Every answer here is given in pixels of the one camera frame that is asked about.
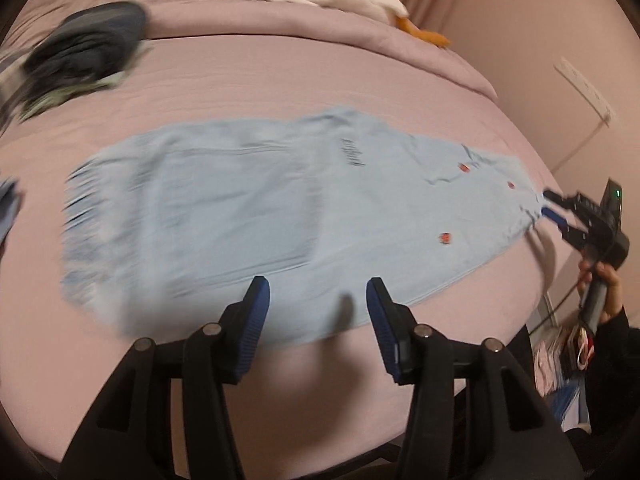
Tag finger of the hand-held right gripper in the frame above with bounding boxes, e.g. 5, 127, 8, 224
541, 206, 589, 252
543, 189, 582, 209

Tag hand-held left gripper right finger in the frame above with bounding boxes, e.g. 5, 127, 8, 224
366, 277, 586, 480

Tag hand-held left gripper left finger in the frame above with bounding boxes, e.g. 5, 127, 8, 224
57, 276, 271, 480

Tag light blue denim pants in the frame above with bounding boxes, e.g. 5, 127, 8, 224
60, 105, 546, 347

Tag person's right forearm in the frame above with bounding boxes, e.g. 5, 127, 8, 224
582, 306, 640, 433

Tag person's right hand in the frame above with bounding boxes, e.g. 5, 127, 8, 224
577, 258, 624, 324

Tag white power strip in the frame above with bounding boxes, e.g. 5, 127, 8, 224
554, 57, 615, 127

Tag red and white packet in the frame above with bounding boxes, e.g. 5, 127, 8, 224
574, 326, 597, 370

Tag pink plastic bag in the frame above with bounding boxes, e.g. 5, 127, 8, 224
532, 344, 567, 394

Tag crumpled light blue cloth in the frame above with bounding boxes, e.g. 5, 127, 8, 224
0, 178, 24, 244

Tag light green folded cloth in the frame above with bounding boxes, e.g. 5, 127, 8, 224
20, 71, 132, 122

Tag pink duvet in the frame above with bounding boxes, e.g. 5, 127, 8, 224
0, 0, 497, 102

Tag folded dark blue jeans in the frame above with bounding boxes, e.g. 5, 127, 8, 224
22, 1, 151, 102

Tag plaid cloth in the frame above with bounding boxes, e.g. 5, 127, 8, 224
0, 52, 32, 128

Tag white power cable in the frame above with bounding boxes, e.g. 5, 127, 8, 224
549, 114, 610, 177

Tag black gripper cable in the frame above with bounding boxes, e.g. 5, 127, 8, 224
529, 280, 584, 337

